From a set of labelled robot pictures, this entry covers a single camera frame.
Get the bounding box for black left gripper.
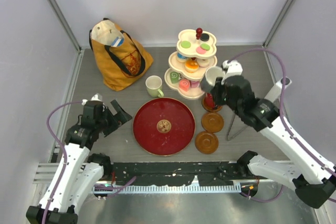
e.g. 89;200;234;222
96;100;131;137

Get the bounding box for red mug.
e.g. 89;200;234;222
205;93;216;108

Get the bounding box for grey blue mug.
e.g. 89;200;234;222
200;66;225;93

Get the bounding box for magenta swirl roll cake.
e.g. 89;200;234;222
190;81;200;88

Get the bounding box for metal serving tongs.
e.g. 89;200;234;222
226;114;248;141

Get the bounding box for white frosted donut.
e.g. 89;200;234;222
197;59;210;68

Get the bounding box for light green mug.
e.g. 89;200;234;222
145;76;164;98

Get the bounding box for orange glazed donut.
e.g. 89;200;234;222
184;59;199;73

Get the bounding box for salmon pink swirl roll cake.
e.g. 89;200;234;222
179;79;191;92

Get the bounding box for small green macaron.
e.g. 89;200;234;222
200;44;211;51

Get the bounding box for pink macaron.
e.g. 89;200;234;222
196;47;206;54

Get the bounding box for black sandwich cookie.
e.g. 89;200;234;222
200;33;209;41

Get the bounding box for blue frosted donut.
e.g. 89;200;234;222
176;53;187;63

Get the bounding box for large green macaron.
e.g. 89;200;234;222
180;40;191;49

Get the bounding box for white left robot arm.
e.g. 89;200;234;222
26;94;132;223

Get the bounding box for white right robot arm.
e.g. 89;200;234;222
201;75;335;209

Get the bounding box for brown wooden coaster top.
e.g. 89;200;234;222
202;98;223;112

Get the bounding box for brown wooden coaster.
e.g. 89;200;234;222
202;98;223;112
201;112;224;133
195;131;219;154

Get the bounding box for white bottle grey cap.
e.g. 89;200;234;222
265;77;292;102

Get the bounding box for brown wooden coaster middle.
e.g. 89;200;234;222
201;112;224;133

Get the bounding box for red round lacquer tray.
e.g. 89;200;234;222
132;98;195;156

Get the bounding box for yellow tote bag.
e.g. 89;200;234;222
89;18;154;91

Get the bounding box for cream three-tier cake stand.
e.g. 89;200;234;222
164;27;217;100

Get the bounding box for brown wooden coaster bottom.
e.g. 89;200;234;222
195;131;219;154

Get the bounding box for green swirl roll cake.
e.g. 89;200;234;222
170;71;180;84

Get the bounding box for blue white packet in bag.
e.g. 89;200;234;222
111;37;124;47

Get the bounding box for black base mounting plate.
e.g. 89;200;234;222
103;161;257;187

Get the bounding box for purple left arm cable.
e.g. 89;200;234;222
41;101;137;224

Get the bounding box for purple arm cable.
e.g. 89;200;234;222
228;48;336;201
41;101;137;224

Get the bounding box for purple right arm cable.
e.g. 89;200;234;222
228;48;336;201

